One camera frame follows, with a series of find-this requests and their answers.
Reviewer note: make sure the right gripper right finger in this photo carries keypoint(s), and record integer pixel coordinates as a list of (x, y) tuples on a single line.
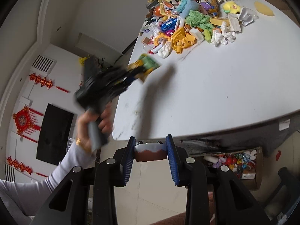
[(233, 202)]

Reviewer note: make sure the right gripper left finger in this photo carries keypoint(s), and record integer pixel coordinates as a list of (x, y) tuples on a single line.
[(69, 201)]

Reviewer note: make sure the green yellow toy block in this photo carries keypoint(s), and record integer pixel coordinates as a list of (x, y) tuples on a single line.
[(141, 68)]

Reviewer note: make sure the brown white cake toy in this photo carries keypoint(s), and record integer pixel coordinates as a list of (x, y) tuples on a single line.
[(150, 152)]

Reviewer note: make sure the white sleeved left forearm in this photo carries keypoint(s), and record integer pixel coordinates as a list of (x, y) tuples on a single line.
[(21, 201)]

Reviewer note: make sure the cardboard trash box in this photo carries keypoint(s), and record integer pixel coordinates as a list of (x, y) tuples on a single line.
[(245, 164)]

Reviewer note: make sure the person's left hand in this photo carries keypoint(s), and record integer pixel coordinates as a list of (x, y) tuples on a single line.
[(92, 129)]

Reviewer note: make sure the black television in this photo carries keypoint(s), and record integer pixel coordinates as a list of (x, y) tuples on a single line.
[(54, 135)]

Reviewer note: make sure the red chinese knot decoration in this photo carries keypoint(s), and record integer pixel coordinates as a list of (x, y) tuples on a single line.
[(28, 121)]

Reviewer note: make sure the yellow plastic toy truck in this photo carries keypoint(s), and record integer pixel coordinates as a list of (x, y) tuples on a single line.
[(182, 40)]

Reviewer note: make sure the green fuzzy cloth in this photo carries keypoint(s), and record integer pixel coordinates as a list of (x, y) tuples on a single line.
[(197, 19)]

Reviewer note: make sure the light blue plush toy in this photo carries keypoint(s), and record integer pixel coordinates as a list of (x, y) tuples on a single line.
[(185, 6)]

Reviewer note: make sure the green cylinder toy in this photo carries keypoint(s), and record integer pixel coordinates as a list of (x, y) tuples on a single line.
[(207, 35)]

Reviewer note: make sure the crumpled white tissue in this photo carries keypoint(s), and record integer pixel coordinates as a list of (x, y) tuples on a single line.
[(222, 35)]

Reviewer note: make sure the yellow toy case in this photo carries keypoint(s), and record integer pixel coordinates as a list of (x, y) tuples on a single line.
[(216, 21)]

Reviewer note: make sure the yellow dinosaur toy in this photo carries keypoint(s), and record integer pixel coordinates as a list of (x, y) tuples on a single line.
[(231, 7)]

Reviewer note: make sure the yellow oval sponge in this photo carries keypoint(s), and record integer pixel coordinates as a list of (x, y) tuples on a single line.
[(263, 9)]

